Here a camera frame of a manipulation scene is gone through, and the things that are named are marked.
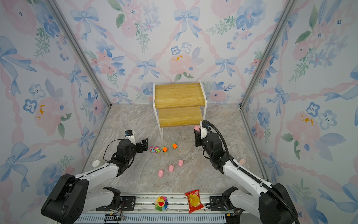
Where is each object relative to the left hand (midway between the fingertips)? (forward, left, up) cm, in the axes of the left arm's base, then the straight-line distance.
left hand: (142, 138), depth 88 cm
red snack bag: (-35, -32, -7) cm, 48 cm away
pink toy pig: (0, -34, +12) cm, 36 cm away
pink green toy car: (-5, -9, -6) cm, 12 cm away
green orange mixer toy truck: (-4, -14, -8) cm, 16 cm away
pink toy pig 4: (-19, -13, -9) cm, 24 cm away
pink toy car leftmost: (-5, -6, -6) cm, 10 cm away
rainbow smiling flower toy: (-34, -15, -9) cm, 38 cm away
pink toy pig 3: (-16, -19, -9) cm, 26 cm away
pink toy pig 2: (-12, -25, -8) cm, 29 cm away
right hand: (+1, -34, +10) cm, 36 cm away
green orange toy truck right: (-1, -20, -8) cm, 22 cm away
